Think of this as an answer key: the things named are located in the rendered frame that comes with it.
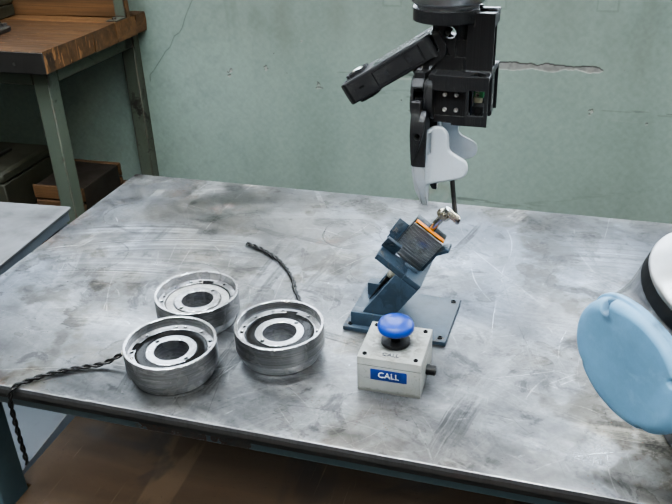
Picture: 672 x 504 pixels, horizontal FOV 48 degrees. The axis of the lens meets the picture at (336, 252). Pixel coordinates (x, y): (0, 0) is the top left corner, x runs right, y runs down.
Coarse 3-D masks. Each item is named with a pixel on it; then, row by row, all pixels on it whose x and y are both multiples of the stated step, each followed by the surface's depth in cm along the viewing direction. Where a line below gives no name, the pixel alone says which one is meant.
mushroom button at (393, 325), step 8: (384, 320) 82; (392, 320) 82; (400, 320) 82; (408, 320) 82; (384, 328) 81; (392, 328) 81; (400, 328) 81; (408, 328) 81; (392, 336) 81; (400, 336) 81
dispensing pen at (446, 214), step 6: (438, 210) 87; (444, 210) 87; (450, 210) 87; (420, 216) 90; (438, 216) 87; (444, 216) 87; (450, 216) 87; (456, 216) 87; (414, 222) 89; (426, 222) 89; (432, 222) 88; (438, 222) 88; (408, 228) 90; (432, 228) 88; (402, 234) 91; (432, 234) 89; (438, 234) 89; (444, 234) 90; (402, 258) 91; (390, 276) 93; (384, 282) 94; (378, 288) 95; (372, 294) 96
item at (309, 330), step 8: (272, 312) 92; (288, 312) 92; (296, 312) 92; (256, 320) 91; (264, 320) 91; (296, 320) 91; (304, 320) 91; (248, 328) 90; (256, 328) 89; (304, 328) 89; (312, 328) 89; (248, 336) 88; (304, 336) 88; (312, 336) 88; (256, 344) 87; (264, 344) 86; (296, 344) 86
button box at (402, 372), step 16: (368, 336) 84; (384, 336) 84; (416, 336) 84; (368, 352) 82; (384, 352) 82; (400, 352) 82; (416, 352) 82; (368, 368) 82; (384, 368) 81; (400, 368) 80; (416, 368) 80; (432, 368) 83; (368, 384) 83; (384, 384) 82; (400, 384) 81; (416, 384) 81
